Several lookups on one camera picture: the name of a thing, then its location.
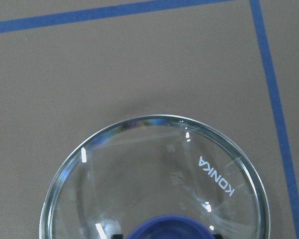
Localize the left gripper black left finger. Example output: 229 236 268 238
111 234 124 239

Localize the glass pot lid blue knob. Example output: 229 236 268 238
39 115 271 239

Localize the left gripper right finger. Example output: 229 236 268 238
213 234 223 239

